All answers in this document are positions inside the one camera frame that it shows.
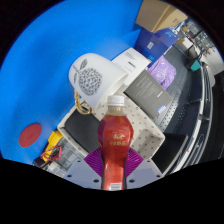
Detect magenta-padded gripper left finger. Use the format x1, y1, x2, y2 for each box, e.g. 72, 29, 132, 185
63, 147, 105, 190

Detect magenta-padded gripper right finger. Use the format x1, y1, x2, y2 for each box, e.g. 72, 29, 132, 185
123, 148, 165, 190

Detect red drink bottle white cap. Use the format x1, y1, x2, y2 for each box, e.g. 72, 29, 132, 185
97, 94, 135, 192

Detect grey small-parts drawer cabinet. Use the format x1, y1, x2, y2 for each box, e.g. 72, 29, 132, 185
33, 138, 88, 179

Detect black shelf unit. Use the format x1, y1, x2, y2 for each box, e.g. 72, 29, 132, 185
151, 71, 218, 176

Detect white polka-dot bin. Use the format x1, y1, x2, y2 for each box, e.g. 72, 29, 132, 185
57, 96, 166, 159

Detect yellow multimeter red leads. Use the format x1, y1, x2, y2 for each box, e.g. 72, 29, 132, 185
39, 129, 65, 163

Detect black pouch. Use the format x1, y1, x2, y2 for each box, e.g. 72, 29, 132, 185
64, 109, 104, 154

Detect flat round red coaster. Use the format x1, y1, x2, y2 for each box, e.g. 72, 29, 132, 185
18, 123, 43, 149

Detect dark grey flat box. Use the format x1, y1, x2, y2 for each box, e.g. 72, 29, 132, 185
123, 69, 174, 120

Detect purple plastic bag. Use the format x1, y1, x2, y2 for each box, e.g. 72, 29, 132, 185
146, 54, 177, 90

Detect white box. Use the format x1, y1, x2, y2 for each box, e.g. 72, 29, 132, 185
111, 47, 152, 86

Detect teal object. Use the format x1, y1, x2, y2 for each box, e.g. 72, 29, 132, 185
190, 59, 202, 72

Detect blue box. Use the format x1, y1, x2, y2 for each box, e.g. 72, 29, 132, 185
133, 27, 179, 63

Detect brown cardboard box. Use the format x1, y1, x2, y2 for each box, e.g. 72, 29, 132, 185
134, 0, 188, 34

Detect white mug gold handle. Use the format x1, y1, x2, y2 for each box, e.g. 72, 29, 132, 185
68, 53, 129, 116

